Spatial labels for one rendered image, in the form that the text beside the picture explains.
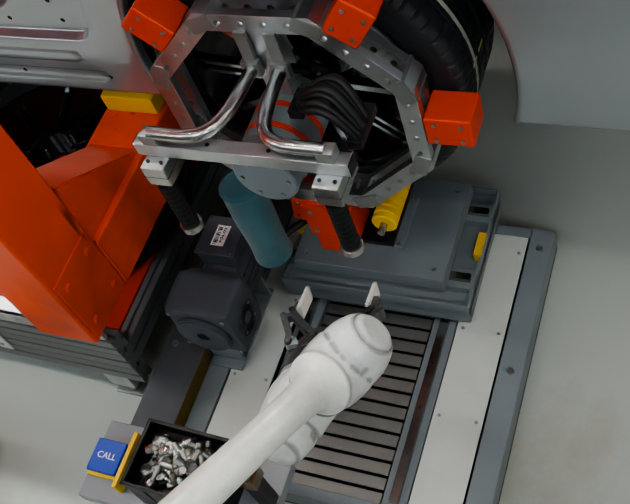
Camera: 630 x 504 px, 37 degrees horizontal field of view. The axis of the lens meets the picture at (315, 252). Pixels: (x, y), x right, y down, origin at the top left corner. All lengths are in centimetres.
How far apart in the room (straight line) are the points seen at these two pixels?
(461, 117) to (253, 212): 49
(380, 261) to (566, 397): 56
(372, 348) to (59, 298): 82
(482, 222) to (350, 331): 112
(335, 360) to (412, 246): 102
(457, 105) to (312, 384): 62
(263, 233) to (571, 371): 86
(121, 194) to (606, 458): 125
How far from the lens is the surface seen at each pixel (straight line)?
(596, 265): 253
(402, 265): 232
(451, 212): 239
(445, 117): 170
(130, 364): 242
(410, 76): 166
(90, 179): 202
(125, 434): 206
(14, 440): 277
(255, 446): 130
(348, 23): 157
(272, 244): 202
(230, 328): 219
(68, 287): 196
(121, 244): 212
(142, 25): 178
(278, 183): 174
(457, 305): 230
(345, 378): 135
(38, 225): 188
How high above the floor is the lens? 214
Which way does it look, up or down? 53 degrees down
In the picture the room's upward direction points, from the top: 25 degrees counter-clockwise
